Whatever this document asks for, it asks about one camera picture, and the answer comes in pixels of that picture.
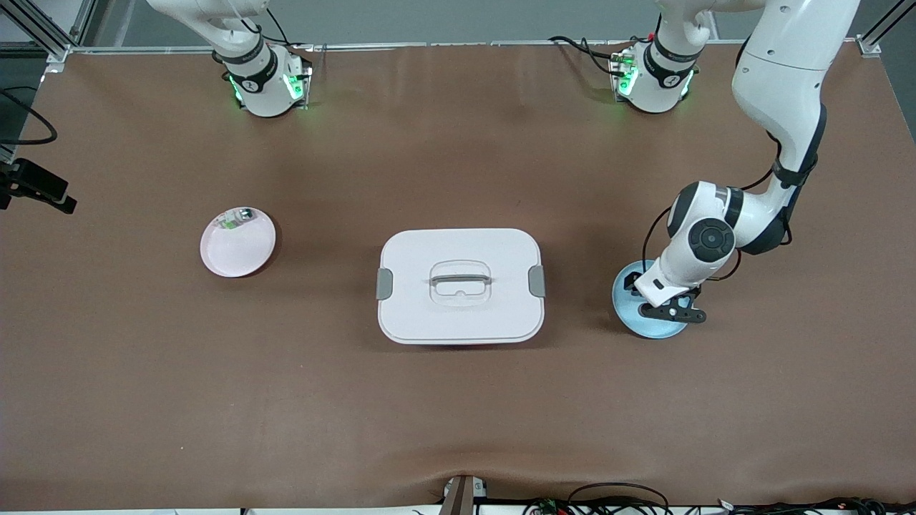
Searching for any light blue round plate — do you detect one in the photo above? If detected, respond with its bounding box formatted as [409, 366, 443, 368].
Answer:
[612, 260, 695, 340]

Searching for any white lidded storage box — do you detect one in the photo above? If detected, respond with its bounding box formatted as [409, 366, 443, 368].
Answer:
[376, 228, 546, 346]

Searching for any pale pink round plate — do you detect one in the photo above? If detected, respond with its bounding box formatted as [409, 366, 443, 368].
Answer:
[200, 206, 277, 278]

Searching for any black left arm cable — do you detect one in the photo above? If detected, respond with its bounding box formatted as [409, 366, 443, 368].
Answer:
[642, 107, 824, 283]

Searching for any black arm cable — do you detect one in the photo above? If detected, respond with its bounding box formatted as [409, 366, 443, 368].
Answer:
[0, 87, 58, 146]
[642, 107, 824, 283]

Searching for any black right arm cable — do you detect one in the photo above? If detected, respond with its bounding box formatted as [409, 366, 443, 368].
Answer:
[0, 87, 58, 146]

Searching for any aluminium frame post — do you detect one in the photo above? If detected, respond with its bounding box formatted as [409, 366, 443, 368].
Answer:
[0, 0, 97, 62]
[855, 0, 916, 58]

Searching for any black looped cable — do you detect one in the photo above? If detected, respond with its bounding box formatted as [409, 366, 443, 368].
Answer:
[567, 483, 670, 515]

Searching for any black base cable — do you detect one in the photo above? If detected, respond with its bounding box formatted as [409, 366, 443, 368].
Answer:
[547, 34, 630, 76]

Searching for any black cable bundle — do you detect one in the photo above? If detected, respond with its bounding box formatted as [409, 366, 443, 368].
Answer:
[730, 497, 916, 515]

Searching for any metal table edge bracket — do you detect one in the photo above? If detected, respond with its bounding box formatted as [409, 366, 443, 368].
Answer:
[440, 476, 489, 515]

